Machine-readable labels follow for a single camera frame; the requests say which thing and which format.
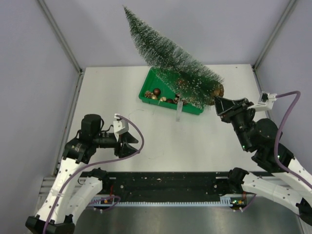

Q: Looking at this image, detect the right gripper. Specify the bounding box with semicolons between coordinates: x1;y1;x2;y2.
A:
212;96;254;151

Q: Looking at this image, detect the small green christmas tree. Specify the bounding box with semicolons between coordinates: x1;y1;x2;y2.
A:
123;6;224;109

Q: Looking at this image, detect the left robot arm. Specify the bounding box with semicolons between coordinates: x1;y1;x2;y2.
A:
25;114;141;234

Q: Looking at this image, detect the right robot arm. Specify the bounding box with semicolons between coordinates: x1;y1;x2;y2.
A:
214;91;312;225

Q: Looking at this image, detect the white tipped pine cone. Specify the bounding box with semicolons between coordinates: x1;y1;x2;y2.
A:
144;91;153;98

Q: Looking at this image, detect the small gold pine cone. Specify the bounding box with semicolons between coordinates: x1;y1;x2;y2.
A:
159;97;167;102

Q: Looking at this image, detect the green plastic tray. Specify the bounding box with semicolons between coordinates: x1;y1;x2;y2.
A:
138;66;208;116

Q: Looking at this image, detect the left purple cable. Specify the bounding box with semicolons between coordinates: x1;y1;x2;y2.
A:
43;116;145;234

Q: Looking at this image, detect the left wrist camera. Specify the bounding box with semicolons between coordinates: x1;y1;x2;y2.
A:
113;114;129;141

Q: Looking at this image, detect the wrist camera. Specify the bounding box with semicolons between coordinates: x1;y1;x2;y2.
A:
113;114;129;141
248;92;277;112

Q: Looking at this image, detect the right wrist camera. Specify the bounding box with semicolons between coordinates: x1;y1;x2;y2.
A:
248;92;277;112

